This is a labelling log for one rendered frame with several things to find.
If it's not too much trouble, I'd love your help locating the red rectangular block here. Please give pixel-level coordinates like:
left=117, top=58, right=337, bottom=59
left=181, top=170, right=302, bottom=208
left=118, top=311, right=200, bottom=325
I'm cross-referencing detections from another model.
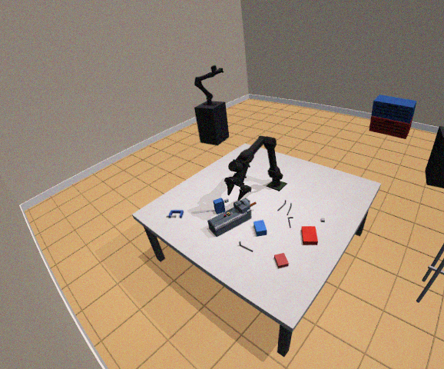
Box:
left=274, top=253, right=288, bottom=269
left=301, top=226, right=318, bottom=245

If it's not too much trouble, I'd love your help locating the blue cube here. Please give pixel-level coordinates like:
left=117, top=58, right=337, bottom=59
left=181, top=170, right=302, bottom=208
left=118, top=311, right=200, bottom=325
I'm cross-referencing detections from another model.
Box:
left=254, top=220, right=267, bottom=237

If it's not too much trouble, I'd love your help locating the blue rectangular block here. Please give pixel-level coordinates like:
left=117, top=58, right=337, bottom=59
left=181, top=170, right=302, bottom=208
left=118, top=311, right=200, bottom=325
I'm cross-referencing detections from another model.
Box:
left=213, top=198, right=225, bottom=214

